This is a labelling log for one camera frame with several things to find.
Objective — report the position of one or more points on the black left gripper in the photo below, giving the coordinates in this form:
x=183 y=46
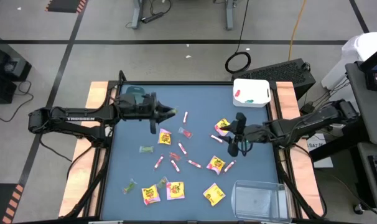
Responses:
x=148 y=109

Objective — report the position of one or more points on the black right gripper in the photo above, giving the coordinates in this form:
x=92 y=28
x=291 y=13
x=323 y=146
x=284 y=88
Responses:
x=249 y=133

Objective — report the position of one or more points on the red white Smarties candy roll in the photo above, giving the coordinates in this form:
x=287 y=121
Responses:
x=159 y=162
x=175 y=165
x=216 y=138
x=194 y=164
x=182 y=148
x=185 y=117
x=229 y=166

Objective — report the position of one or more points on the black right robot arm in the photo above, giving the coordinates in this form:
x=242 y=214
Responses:
x=300 y=124

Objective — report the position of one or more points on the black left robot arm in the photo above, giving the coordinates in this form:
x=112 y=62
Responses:
x=79 y=118

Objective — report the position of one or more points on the teal plastic bin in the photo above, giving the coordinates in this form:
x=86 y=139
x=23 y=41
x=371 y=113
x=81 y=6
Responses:
x=133 y=90

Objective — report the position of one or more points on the white plastic bin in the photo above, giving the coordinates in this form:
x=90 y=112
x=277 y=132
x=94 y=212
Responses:
x=254 y=90

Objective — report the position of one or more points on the wooden table side board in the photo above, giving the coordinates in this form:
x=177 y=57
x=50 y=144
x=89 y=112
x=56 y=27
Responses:
x=305 y=177
x=96 y=90

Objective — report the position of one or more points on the clear plastic bin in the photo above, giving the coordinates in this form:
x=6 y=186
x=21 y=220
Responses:
x=260 y=202

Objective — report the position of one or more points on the black computer tower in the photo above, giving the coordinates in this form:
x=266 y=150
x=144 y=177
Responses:
x=285 y=71

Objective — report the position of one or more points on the white printed paper sheet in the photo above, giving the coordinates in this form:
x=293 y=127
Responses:
x=320 y=161

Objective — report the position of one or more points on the black power strip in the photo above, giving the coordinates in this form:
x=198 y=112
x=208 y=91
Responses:
x=152 y=17

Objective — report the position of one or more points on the grey metal table leg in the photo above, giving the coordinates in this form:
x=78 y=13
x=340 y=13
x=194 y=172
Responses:
x=229 y=15
x=137 y=15

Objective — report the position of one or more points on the grey desk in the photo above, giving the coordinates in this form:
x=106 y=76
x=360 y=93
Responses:
x=369 y=118

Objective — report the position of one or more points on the black orange striped mat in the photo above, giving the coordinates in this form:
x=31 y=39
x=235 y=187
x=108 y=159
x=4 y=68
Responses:
x=2 y=199
x=64 y=5

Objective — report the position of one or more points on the white trash bin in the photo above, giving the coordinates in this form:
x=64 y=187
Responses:
x=362 y=46

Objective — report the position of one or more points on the black floor equipment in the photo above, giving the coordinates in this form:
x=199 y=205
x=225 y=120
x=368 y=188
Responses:
x=5 y=68

